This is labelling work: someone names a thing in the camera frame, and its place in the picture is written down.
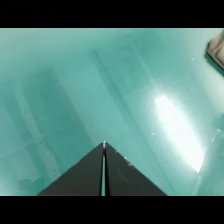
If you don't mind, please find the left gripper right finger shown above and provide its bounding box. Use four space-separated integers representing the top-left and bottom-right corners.
104 142 168 197

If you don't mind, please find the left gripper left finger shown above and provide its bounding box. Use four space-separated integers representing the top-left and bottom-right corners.
38 142 105 197

